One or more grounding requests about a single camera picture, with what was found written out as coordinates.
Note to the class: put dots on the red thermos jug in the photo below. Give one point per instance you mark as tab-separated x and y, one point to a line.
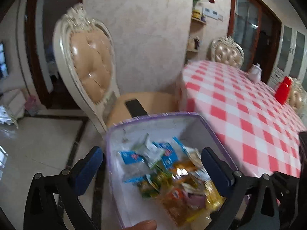
283	92

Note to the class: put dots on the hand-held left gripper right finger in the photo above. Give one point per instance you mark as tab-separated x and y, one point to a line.
215	170

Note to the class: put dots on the pink snack packet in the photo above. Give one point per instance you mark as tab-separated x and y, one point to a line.
195	200

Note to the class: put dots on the yellow jar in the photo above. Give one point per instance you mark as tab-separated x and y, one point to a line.
197	14

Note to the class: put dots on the green snack packet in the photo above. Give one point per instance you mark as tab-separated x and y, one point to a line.
148	184
165	176

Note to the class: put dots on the clear bag of grains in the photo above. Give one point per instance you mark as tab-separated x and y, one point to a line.
191	44

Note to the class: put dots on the pink bag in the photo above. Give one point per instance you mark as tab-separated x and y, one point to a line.
31	104

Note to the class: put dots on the person's left hand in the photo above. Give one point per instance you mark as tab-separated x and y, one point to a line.
142	225

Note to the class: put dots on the white wall panel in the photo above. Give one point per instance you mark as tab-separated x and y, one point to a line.
212	13

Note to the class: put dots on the black flat object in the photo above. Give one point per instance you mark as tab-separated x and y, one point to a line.
135	107

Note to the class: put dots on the white glass-door cabinet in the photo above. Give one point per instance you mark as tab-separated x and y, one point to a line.
295	50

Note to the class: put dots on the white teapot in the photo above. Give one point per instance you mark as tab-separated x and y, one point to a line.
254	73

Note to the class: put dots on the cream white snack packet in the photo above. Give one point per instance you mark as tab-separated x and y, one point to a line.
152	152

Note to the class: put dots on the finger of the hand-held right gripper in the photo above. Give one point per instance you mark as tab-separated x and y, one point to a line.
303	153
286	186

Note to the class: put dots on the dark bottle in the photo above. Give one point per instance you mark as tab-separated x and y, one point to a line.
197	43

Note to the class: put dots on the wooden corner shelf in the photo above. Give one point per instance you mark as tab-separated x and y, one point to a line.
197	31

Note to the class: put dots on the tufted beige chair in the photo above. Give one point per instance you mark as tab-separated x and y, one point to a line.
297	98
226	54
92	69

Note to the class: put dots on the blue grey snack packet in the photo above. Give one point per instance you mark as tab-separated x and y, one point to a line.
168	154

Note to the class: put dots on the wooden framed glass door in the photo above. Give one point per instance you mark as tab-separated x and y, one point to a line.
249	24

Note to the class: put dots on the small dark jar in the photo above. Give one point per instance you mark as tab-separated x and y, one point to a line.
203	18

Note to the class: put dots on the large meat floss bread packet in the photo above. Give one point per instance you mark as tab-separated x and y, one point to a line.
175	206

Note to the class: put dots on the white box purple rim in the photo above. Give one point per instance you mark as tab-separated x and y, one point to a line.
134	129

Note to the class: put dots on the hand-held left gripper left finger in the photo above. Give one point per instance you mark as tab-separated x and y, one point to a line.
88	167

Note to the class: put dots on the dark wooden door frame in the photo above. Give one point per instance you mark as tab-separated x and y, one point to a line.
31	52

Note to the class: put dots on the blue cartoon snack packet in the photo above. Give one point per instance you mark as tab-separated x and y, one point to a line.
130	159

